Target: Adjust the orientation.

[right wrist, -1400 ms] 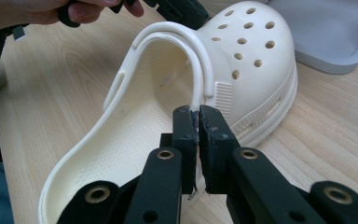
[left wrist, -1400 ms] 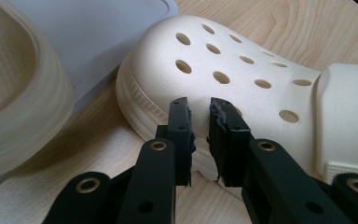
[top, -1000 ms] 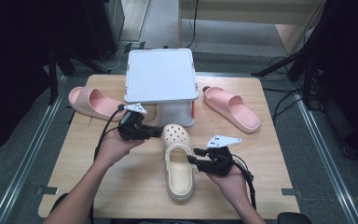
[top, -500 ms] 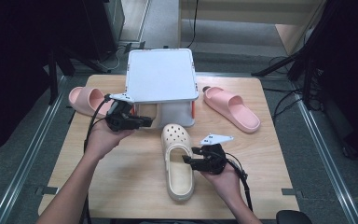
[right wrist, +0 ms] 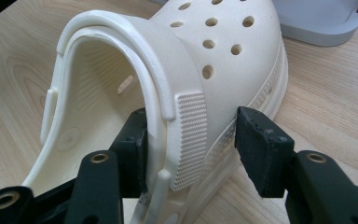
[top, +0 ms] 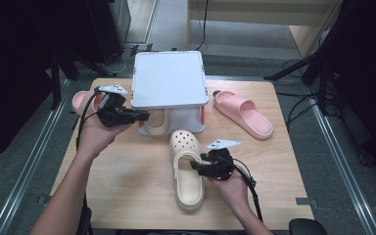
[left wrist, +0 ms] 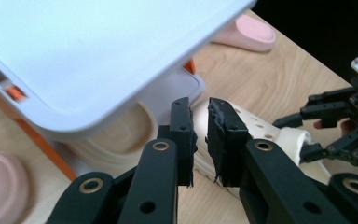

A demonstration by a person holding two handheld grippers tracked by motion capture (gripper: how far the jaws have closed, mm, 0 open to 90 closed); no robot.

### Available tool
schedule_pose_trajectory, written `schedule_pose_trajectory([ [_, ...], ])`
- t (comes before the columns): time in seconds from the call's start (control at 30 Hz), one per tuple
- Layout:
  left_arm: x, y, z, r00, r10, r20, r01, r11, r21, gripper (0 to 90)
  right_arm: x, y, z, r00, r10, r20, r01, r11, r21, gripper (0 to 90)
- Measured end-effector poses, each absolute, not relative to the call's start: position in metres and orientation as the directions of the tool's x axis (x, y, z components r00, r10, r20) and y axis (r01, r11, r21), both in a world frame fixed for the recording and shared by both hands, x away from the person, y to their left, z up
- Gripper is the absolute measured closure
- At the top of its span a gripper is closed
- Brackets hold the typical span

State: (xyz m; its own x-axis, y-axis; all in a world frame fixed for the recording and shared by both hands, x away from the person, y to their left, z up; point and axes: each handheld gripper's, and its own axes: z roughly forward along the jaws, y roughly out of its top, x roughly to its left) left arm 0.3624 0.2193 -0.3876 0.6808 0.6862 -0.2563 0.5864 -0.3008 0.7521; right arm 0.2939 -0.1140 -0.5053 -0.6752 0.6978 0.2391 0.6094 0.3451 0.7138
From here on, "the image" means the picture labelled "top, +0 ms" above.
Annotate black hanging cable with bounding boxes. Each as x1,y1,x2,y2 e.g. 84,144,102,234
195,0,210,52

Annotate pink slide sandal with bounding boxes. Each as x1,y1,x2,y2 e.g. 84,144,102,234
212,90,274,141
71,90,106,118

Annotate person's left hand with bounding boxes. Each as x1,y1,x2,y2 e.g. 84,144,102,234
75,112,135,162

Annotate beige wooden platform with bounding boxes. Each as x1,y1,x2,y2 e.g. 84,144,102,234
189,0,344,59

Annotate person's right hand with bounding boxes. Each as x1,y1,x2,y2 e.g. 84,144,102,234
207,169,257,217

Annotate black chair armrest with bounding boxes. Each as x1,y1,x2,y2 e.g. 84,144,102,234
288,217,328,235
77,195,94,235

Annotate left hand-held gripper black cable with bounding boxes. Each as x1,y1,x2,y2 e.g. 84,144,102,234
75,87,101,152

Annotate black bracket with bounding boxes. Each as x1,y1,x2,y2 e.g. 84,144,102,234
129,43,155,57

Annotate black metal stand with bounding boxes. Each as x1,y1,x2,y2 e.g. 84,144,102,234
50,48,116,111

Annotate hand-held gripper black cable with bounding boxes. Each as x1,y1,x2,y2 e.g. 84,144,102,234
75,87,101,152
231,157,264,223

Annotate metal floor rail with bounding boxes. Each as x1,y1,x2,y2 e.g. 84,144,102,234
0,77,72,235
305,86,376,235

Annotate black tripod stand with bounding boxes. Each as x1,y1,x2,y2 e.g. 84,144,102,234
263,0,356,114

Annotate right hand-held gripper black cable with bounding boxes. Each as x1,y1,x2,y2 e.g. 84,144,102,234
231,157,264,223

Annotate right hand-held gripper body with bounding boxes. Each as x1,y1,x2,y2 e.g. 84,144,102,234
206,138,242,181

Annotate black floor cables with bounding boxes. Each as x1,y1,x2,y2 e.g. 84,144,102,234
275,58,341,128

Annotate black cabinet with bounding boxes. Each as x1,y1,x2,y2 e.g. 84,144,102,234
87,0,132,65

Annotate white two-tier shoe rack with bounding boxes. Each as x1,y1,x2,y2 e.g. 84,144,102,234
130,50,210,136

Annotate cream clog shoe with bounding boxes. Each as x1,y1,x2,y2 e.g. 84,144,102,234
142,108,171,137
168,129,206,212

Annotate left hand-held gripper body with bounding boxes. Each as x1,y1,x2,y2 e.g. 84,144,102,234
97,84,135,128

